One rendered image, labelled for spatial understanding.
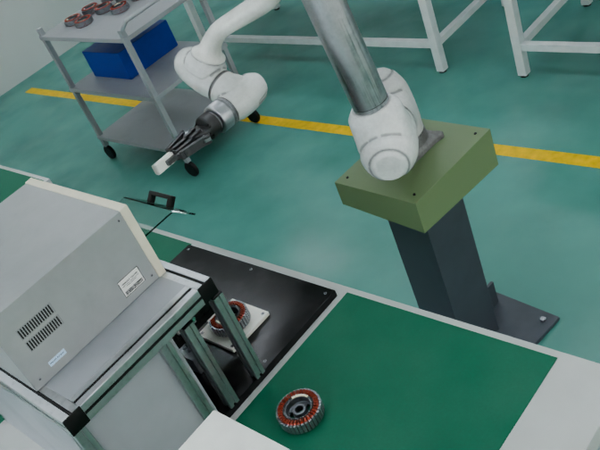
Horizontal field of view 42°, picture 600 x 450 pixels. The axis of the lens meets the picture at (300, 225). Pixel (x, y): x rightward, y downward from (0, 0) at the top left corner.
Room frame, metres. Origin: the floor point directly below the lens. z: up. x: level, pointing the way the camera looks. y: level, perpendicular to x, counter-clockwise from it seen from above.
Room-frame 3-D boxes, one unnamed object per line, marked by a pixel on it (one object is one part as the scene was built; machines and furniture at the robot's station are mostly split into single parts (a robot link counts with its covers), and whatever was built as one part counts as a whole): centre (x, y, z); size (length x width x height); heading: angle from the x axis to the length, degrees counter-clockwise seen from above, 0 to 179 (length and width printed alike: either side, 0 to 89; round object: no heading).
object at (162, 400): (1.28, 0.48, 0.91); 0.28 x 0.03 x 0.32; 126
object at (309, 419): (1.29, 0.17, 0.77); 0.11 x 0.11 x 0.04
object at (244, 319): (1.68, 0.28, 0.80); 0.11 x 0.11 x 0.04
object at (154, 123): (4.57, 0.46, 0.51); 1.01 x 0.60 x 1.01; 36
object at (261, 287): (1.77, 0.36, 0.76); 0.64 x 0.47 x 0.02; 36
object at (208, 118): (2.03, 0.15, 1.18); 0.09 x 0.08 x 0.07; 126
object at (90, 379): (1.59, 0.61, 1.09); 0.68 x 0.44 x 0.05; 36
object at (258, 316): (1.68, 0.28, 0.78); 0.15 x 0.15 x 0.01; 36
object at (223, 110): (2.07, 0.09, 1.18); 0.09 x 0.06 x 0.09; 36
